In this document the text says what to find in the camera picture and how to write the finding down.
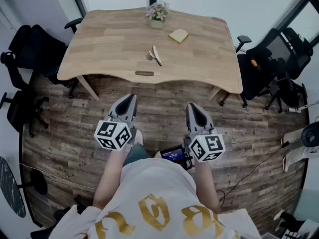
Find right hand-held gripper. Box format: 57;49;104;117
183;103;226;163

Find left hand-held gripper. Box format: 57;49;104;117
94;94;138;151

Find silver metal binder clip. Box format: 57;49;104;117
146;44;163;67

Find person's right forearm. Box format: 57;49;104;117
193;158;222;214

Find person's left forearm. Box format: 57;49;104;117
92;147;130;210

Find wooden table leg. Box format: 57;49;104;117
207;85;221;101
76;75;100;101

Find black device with screen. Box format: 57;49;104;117
159;144;194;169

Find person's blue jeans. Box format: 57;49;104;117
122;143;150;168

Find black office chair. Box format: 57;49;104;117
219;28;292;109
0;90;50;138
0;17;83;100
264;27;314;114

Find person's white gold-print shirt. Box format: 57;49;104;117
48;157;262;239

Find slice of bread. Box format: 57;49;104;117
167;28;189;44

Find pink flowers in white pot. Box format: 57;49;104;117
144;1;170;29

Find black round device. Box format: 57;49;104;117
300;121;319;148

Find round black marble side table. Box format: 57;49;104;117
0;156;48;219

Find black white striped object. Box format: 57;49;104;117
281;229;304;239

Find black floor cable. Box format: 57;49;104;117
216;137;302;208

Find thin white floor cable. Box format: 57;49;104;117
19;162;97;191

